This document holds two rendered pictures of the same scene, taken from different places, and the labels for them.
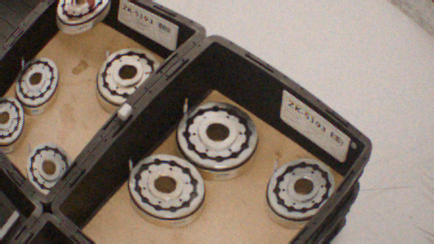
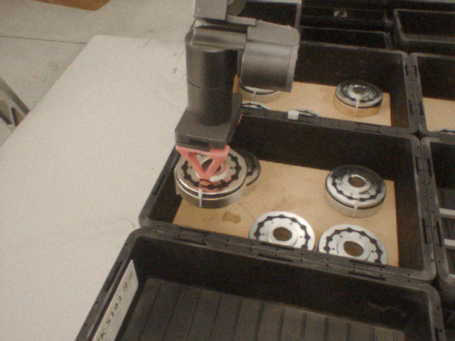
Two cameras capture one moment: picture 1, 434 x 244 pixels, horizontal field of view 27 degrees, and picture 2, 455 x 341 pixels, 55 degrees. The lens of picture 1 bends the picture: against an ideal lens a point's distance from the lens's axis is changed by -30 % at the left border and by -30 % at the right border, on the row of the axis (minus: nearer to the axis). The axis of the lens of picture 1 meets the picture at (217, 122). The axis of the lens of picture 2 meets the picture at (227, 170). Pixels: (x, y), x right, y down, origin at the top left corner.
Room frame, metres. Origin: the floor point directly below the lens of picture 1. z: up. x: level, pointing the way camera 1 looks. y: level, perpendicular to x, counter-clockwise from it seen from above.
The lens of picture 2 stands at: (1.22, 0.68, 1.40)
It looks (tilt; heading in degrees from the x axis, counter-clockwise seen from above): 43 degrees down; 250
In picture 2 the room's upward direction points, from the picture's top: straight up
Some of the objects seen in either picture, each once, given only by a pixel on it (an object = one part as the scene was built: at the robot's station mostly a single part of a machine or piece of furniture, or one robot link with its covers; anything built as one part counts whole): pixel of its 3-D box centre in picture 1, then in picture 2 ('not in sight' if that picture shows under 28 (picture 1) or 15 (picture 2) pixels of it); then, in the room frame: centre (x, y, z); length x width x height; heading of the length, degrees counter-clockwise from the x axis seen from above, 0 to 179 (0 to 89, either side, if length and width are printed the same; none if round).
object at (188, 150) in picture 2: not in sight; (207, 148); (1.09, 0.24, 1.02); 0.07 x 0.07 x 0.09; 56
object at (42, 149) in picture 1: (48, 169); (355, 185); (0.83, 0.25, 0.86); 0.10 x 0.10 x 0.01
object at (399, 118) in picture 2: (207, 213); (306, 101); (0.80, 0.00, 0.87); 0.40 x 0.30 x 0.11; 147
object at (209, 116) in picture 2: not in sight; (210, 100); (1.09, 0.24, 1.09); 0.10 x 0.07 x 0.07; 56
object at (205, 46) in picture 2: not in sight; (215, 57); (1.08, 0.24, 1.15); 0.07 x 0.06 x 0.07; 150
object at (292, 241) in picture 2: (35, 78); (282, 234); (1.00, 0.31, 0.86); 0.05 x 0.05 x 0.01
